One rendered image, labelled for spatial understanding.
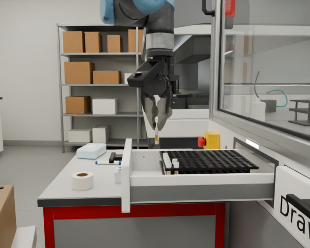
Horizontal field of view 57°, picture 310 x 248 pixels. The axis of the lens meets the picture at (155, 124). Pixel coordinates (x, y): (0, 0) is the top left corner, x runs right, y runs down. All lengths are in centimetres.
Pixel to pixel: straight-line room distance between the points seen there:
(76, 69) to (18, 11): 152
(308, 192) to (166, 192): 28
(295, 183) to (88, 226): 62
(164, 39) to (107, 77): 386
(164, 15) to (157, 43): 7
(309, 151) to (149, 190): 32
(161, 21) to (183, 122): 88
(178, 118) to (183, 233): 75
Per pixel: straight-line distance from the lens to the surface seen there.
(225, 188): 67
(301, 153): 60
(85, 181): 95
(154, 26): 77
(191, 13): 159
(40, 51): 538
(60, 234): 99
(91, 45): 459
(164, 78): 75
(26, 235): 74
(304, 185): 56
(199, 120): 158
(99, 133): 467
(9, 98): 563
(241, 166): 72
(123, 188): 62
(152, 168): 88
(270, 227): 75
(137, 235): 96
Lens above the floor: 109
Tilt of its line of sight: 8 degrees down
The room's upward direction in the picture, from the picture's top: straight up
